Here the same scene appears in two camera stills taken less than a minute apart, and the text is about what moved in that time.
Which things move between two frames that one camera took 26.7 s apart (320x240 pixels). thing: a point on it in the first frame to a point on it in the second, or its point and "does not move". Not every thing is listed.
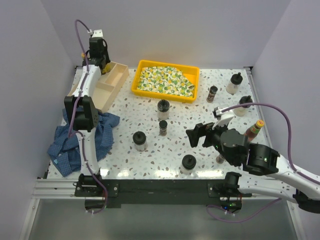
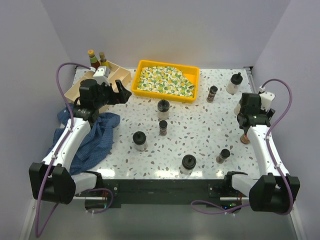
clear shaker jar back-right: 235,80 does not move
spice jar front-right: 220,159 does not move
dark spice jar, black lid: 163,125 does not move
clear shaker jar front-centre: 189,162 does not move
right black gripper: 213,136 to 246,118
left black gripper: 107,59 to 121,97
